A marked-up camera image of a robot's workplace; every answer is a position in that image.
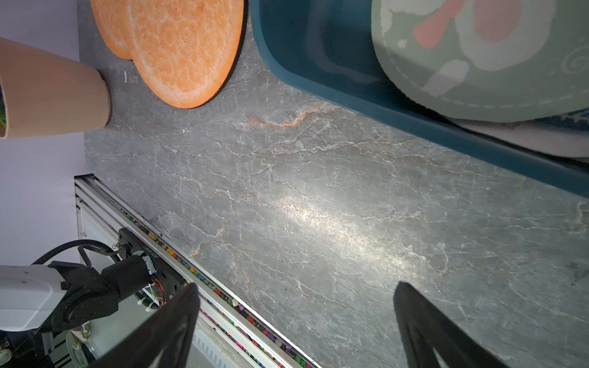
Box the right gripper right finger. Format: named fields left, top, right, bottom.
left=394, top=282, right=506, bottom=367

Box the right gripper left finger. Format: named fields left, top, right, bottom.
left=90, top=283, right=200, bottom=367

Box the blue orange animals coaster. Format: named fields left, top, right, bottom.
left=535, top=108, right=589, bottom=132

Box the pale green bunny coaster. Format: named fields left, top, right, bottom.
left=371, top=1, right=588, bottom=123

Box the orange cork coaster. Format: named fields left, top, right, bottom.
left=124, top=1, right=247, bottom=109
left=90, top=0, right=132, bottom=60

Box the teal plastic storage box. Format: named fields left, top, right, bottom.
left=249, top=1, right=588, bottom=197

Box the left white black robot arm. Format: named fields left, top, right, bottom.
left=1, top=240, right=156, bottom=333

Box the small potted green plant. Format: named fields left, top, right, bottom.
left=1, top=38, right=111, bottom=140

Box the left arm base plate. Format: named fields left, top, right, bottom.
left=118, top=228, right=187, bottom=307

